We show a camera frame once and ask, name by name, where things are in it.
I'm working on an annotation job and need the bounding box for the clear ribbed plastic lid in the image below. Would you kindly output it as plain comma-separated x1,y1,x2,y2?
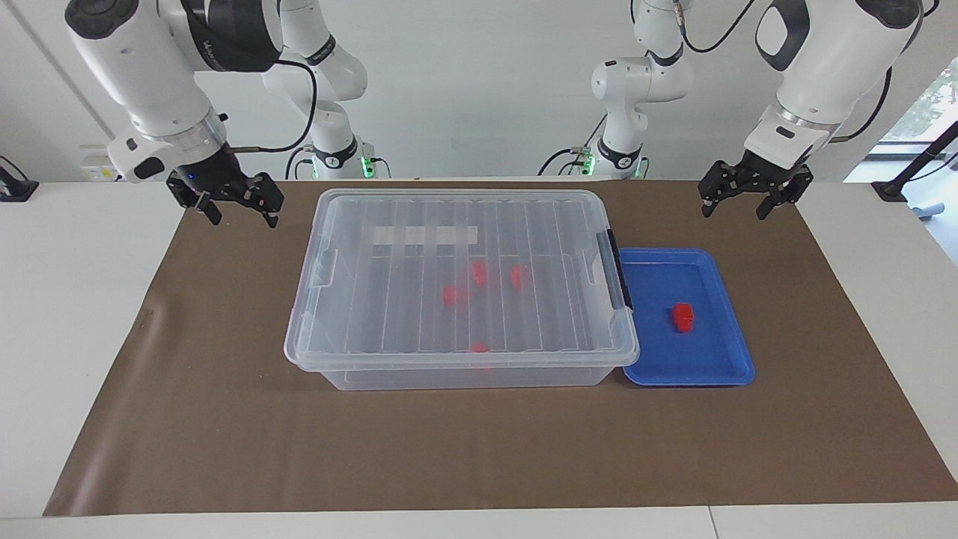
283,189,641,373

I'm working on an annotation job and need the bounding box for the black box latch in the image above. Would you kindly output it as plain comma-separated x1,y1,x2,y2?
605,228,634,310

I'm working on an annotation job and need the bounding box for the blue plastic tray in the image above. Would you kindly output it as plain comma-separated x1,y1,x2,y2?
617,248,755,387

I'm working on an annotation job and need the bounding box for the clear plastic storage box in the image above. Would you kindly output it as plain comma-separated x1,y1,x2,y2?
293,192,635,392

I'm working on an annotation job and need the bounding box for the white power strip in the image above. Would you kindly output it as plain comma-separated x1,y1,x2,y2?
81,146,122,183

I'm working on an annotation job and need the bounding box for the black stand with pole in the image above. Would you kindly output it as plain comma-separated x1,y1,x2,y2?
872,120,958,203

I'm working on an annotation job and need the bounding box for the pale blue cylinder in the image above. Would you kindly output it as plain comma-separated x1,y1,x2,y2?
912,197,957,222

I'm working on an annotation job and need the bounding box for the brown paper table mat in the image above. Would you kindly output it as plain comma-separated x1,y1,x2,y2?
43,180,958,517

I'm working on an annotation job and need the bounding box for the black right arm base cable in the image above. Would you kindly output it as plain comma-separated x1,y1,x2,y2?
284,146,315,180

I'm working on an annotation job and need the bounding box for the black arm base cable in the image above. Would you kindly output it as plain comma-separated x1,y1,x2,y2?
537,112,608,177
284,146,315,180

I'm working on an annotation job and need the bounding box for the black left arm base cable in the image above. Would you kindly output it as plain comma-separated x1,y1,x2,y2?
537,112,608,177

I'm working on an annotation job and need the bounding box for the black clamp mount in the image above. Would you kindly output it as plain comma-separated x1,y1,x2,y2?
0,155,40,203

